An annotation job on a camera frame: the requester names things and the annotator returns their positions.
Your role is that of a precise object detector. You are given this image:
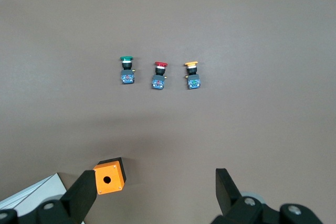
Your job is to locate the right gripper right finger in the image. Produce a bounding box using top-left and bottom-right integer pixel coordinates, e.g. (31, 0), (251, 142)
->
(211, 168), (325, 224)

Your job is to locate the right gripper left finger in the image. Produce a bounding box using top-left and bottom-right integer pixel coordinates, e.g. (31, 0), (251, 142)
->
(0, 170), (98, 224)

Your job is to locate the green mushroom push button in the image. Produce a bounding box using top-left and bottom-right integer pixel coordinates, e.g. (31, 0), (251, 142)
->
(118, 55), (135, 86)

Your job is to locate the white drawer cabinet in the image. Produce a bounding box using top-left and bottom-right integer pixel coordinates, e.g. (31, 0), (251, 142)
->
(0, 172), (68, 209)

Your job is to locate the yellow mushroom push button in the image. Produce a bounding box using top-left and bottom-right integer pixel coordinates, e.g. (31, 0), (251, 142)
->
(184, 61), (202, 90)

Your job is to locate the red mushroom push button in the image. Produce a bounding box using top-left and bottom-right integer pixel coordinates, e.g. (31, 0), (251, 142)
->
(151, 61), (169, 90)

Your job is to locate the orange box with hole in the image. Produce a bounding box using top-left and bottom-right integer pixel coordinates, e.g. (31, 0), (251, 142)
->
(92, 156), (128, 196)

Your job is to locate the brown table mat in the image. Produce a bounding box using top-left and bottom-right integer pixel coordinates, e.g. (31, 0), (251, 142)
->
(0, 0), (336, 224)

